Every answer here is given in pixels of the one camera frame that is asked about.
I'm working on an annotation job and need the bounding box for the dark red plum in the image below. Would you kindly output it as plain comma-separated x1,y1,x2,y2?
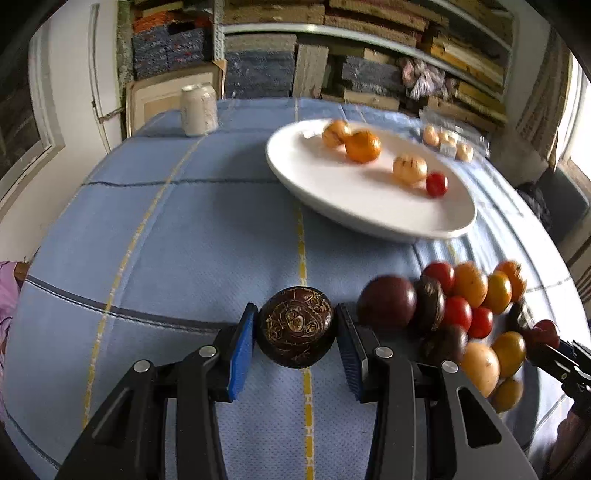
356,275,417,336

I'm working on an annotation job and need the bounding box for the dark patterned passion fruit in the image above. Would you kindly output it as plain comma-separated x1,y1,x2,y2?
254,285,337,369

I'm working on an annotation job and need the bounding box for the small red cherry tomato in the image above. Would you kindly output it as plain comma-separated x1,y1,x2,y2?
425,172,449,198

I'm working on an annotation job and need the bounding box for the striped yellow pepino melon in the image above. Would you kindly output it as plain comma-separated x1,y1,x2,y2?
393,154,428,186

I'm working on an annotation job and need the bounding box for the orange mandarin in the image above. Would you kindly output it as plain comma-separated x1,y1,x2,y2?
345,130,382,164

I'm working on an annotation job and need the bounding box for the pale striped fruit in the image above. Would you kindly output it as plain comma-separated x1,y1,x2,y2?
322,120,352,149

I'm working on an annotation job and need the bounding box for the yellow pepino fruit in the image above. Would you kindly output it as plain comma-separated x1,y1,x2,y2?
461,341,500,398

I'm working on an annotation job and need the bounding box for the person right hand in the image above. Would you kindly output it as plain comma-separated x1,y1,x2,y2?
542,406,590,480

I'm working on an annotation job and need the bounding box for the dark clothes pile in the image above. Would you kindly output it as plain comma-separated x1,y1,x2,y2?
516,182,552,232

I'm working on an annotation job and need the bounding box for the pink cloth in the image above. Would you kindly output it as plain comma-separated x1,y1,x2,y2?
0,261,28,353

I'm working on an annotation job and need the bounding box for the blue checked tablecloth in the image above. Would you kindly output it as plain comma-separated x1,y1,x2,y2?
3,99,590,479

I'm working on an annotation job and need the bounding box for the clear plastic fruit punnet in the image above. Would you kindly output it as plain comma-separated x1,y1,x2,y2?
419,108,490,159

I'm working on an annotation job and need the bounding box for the white oval plate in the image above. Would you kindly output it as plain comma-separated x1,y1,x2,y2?
266,118,477,243

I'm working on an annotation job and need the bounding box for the pink plastic bag on shelf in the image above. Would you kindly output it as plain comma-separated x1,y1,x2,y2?
397,57,459,101

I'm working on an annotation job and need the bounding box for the metal storage shelf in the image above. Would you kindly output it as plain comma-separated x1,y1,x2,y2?
212,1,513,132

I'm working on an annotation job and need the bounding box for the framed picture leaning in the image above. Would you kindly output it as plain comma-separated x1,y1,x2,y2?
125,60,228,137

